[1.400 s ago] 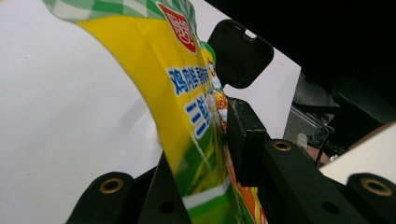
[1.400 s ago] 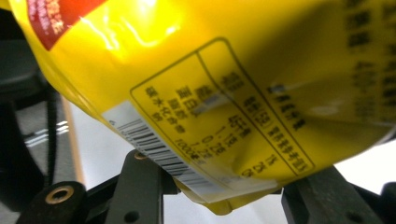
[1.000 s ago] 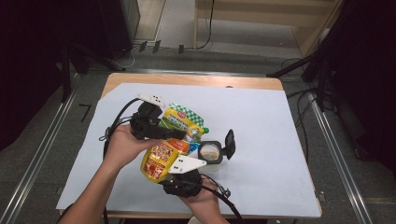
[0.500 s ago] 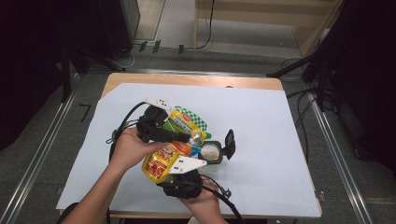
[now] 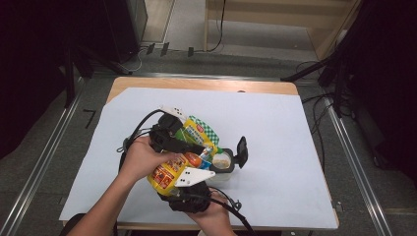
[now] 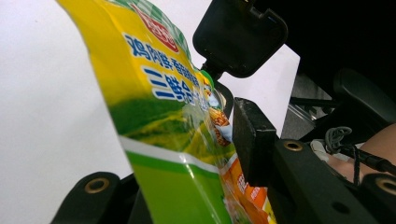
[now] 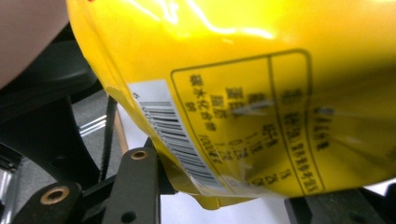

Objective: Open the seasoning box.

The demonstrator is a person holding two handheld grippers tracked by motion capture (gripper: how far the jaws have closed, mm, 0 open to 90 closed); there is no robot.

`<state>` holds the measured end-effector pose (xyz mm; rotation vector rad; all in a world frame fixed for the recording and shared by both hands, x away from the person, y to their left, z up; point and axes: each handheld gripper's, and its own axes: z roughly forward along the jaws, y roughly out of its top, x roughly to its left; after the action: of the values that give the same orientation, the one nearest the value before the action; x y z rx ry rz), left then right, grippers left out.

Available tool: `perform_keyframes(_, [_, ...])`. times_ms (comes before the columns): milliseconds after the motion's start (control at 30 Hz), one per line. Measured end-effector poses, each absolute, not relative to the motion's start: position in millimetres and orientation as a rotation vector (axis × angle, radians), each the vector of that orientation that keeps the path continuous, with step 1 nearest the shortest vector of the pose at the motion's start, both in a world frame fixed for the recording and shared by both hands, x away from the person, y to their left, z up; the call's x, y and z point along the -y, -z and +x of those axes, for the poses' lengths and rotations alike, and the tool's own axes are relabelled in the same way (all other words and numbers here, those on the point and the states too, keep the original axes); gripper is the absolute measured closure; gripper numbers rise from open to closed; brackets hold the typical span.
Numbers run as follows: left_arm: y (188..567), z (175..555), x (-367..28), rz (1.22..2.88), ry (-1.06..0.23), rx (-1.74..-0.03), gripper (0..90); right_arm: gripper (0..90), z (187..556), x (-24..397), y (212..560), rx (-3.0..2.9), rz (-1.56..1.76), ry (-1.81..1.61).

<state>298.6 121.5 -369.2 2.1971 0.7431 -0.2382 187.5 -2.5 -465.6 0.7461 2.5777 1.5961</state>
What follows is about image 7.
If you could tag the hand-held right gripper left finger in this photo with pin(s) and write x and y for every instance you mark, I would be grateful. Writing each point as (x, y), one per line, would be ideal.
(134, 186)

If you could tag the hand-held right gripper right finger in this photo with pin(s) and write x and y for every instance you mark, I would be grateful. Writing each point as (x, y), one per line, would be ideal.
(327, 211)

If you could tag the white paper sheet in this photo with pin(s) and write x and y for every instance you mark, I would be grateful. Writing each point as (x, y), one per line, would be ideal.
(218, 214)

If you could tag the metal floor rail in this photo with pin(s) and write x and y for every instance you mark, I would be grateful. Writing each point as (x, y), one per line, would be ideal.
(93, 124)

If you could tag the yellow green seasoning pouch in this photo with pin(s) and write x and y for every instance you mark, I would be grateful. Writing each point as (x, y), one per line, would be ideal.
(233, 77)

